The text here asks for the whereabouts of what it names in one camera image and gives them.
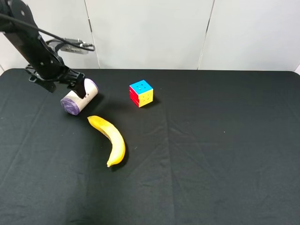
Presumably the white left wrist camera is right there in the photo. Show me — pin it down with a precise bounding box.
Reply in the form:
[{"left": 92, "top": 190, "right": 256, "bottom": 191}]
[{"left": 46, "top": 38, "right": 95, "bottom": 54}]

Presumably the black tablecloth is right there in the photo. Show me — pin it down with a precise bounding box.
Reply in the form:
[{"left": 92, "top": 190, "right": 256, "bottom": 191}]
[{"left": 0, "top": 69, "right": 300, "bottom": 225}]

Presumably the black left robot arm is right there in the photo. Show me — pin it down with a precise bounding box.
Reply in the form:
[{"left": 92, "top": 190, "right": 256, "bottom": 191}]
[{"left": 0, "top": 0, "right": 95, "bottom": 98}]

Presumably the yellow banana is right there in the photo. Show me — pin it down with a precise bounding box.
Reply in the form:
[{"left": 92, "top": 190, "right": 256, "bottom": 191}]
[{"left": 87, "top": 116, "right": 126, "bottom": 167}]

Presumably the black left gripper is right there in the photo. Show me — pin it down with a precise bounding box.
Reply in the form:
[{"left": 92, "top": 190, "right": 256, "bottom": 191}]
[{"left": 25, "top": 64, "right": 86, "bottom": 99}]

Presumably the purple bag roll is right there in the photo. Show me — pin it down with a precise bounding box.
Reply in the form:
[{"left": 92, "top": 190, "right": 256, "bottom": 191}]
[{"left": 60, "top": 79, "right": 98, "bottom": 116}]

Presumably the multicoloured puzzle cube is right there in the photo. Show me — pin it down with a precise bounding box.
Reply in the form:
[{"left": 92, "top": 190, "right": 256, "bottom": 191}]
[{"left": 129, "top": 80, "right": 154, "bottom": 108}]

